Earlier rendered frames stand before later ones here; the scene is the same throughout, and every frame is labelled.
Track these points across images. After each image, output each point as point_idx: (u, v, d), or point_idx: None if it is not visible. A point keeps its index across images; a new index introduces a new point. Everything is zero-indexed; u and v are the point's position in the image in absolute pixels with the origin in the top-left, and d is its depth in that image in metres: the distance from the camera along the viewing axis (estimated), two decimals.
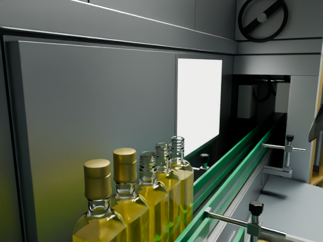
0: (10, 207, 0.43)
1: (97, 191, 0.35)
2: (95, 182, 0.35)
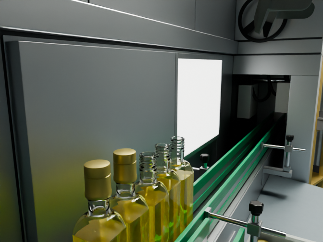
0: (10, 207, 0.43)
1: (97, 192, 0.35)
2: (95, 182, 0.35)
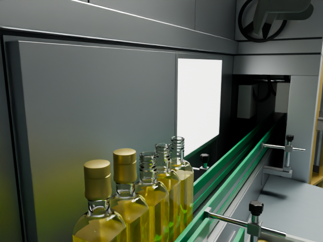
0: (10, 207, 0.43)
1: (97, 192, 0.35)
2: (95, 182, 0.35)
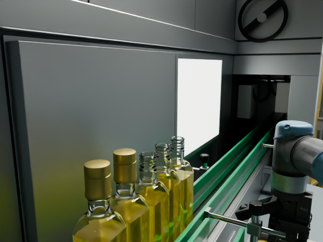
0: (10, 207, 0.43)
1: (97, 192, 0.35)
2: (95, 182, 0.35)
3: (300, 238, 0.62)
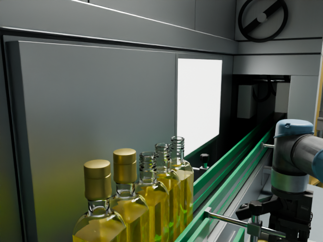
0: (10, 207, 0.43)
1: (97, 192, 0.35)
2: (95, 182, 0.35)
3: (301, 237, 0.61)
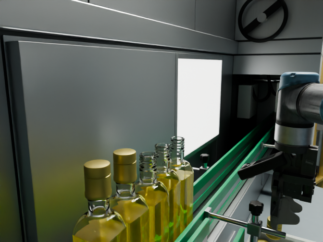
0: (10, 207, 0.43)
1: (97, 192, 0.35)
2: (95, 182, 0.35)
3: (305, 193, 0.59)
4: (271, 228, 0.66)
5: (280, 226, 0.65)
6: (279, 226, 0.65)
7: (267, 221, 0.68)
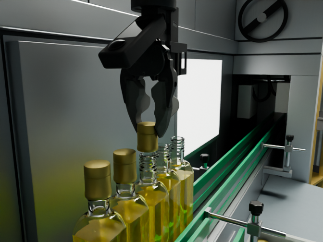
0: (10, 207, 0.43)
1: (97, 192, 0.35)
2: (95, 182, 0.35)
3: (178, 66, 0.47)
4: (155, 134, 0.45)
5: None
6: None
7: (140, 133, 0.45)
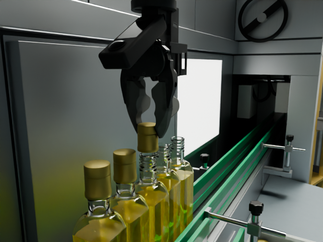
0: (10, 207, 0.43)
1: (97, 192, 0.35)
2: (95, 182, 0.35)
3: (178, 66, 0.47)
4: (155, 135, 0.45)
5: None
6: None
7: (141, 133, 0.45)
